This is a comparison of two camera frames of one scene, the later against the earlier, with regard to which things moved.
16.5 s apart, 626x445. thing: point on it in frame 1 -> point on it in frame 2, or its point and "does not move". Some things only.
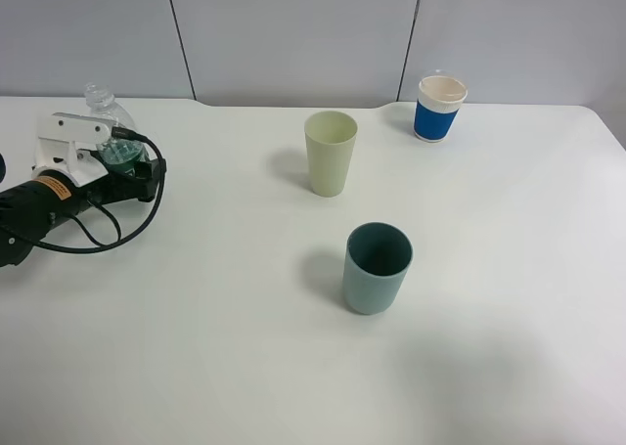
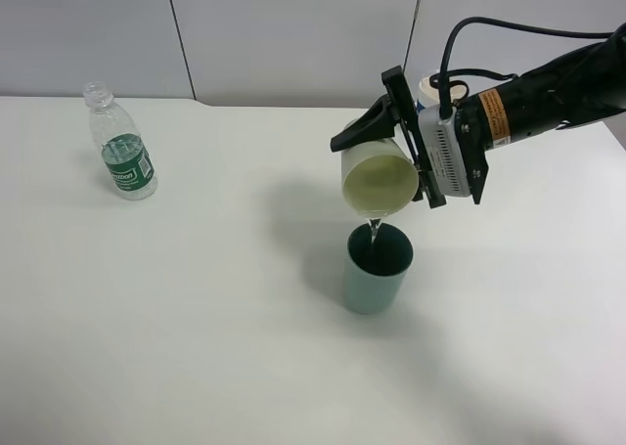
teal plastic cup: [378, 256] does not move
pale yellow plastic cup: [330, 138] -> [380, 178]
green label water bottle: [115, 153] does not move
